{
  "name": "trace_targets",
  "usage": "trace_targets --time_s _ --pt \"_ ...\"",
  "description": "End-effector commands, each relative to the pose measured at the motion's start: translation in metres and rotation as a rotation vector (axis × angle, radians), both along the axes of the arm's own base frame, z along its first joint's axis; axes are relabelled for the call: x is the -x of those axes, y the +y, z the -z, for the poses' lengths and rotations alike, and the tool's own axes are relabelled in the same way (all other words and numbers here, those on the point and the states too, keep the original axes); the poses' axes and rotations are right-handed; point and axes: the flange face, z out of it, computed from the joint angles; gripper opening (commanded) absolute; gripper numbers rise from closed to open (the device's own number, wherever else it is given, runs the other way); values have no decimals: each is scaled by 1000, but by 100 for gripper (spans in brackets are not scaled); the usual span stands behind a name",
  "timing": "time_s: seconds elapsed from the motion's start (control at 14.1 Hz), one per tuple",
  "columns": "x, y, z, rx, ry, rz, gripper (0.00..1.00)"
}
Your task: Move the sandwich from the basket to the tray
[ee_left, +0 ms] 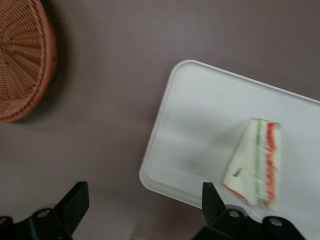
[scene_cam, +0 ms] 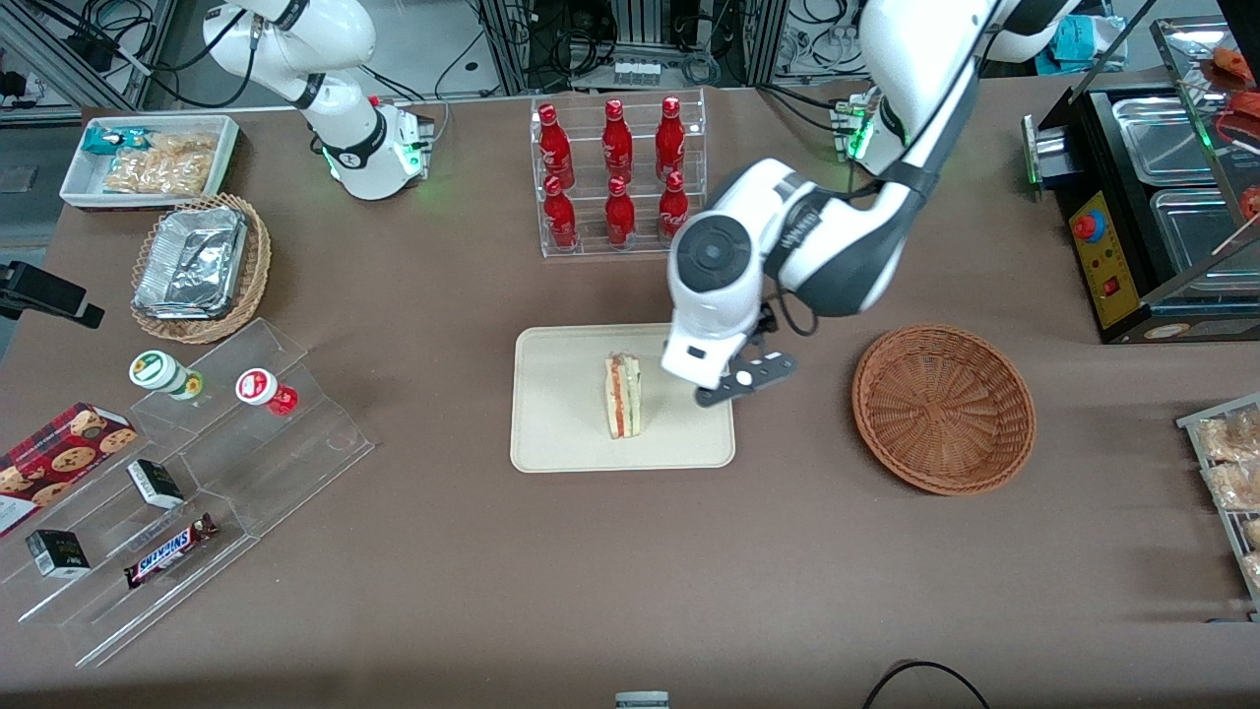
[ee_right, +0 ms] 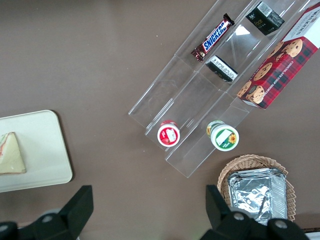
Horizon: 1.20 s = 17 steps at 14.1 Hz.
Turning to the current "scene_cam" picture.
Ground black food warmer machine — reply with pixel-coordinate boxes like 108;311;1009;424
1021;14;1260;347

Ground red tartan cookie box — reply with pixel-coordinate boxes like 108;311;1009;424
0;401;140;539

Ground triangular sandwich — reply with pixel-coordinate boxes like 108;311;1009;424
603;351;644;441

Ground red cola bottle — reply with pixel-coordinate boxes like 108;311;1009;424
537;103;577;190
601;98;635;184
542;175;580;251
603;176;638;248
655;96;687;183
657;170;691;243

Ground clear acrylic stepped display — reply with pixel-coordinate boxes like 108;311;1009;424
0;316;376;670

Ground Snickers chocolate bar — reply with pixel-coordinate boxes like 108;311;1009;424
123;512;221;591

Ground red lid cup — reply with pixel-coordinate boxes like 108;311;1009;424
234;366;300;418

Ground light oval wicker basket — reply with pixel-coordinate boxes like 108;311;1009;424
130;192;273;346

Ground clear acrylic bottle rack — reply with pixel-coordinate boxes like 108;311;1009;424
530;88;708;260

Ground black clamp-mounted device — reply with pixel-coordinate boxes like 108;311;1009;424
0;260;106;330

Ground clear bag of crackers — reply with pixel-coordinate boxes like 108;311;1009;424
102;132;220;197

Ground beige plastic serving tray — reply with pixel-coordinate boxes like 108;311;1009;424
509;321;737;475

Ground green lid cup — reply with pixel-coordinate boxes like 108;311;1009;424
128;350;206;403

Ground black cable loop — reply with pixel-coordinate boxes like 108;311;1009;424
862;661;991;709

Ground steel warmer pan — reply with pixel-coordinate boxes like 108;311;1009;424
1110;95;1217;189
1148;186;1260;275

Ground stacked aluminium foil containers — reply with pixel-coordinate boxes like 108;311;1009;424
134;205;248;322

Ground wrapped bread bag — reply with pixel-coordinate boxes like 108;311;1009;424
1205;462;1260;512
1195;410;1260;465

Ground teal snack packet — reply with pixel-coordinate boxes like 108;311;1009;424
81;125;151;158

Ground grey wire rack tray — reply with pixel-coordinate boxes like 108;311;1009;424
1175;393;1260;622

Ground small black box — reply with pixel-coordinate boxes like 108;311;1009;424
126;458;186;511
25;528;93;579

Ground teal plastic bag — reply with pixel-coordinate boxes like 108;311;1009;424
1034;14;1129;76

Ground brown round wicker basket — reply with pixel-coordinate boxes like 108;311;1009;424
851;324;1038;496

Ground white rectangular snack tray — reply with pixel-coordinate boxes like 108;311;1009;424
59;114;242;211

